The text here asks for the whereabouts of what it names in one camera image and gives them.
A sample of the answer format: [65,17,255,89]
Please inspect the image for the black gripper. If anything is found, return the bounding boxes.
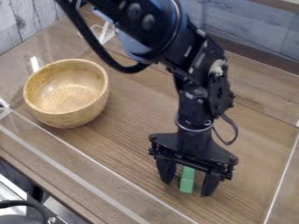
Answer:
[148,120,239,197]

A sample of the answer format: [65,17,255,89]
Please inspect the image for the wooden bowl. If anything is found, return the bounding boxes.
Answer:
[22,59,109,129]

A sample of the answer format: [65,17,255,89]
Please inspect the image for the black metal bracket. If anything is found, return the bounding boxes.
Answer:
[25,195,68,224]

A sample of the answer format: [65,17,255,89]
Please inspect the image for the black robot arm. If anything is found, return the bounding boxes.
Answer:
[54,0,239,197]

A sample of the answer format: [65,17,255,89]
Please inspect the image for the clear acrylic corner bracket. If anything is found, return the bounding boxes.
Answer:
[77,24,114,45]

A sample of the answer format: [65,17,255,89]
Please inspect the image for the green rectangular block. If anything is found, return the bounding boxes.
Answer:
[180,166,194,193]

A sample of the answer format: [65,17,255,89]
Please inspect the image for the black cable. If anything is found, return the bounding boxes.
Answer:
[0,199,48,224]

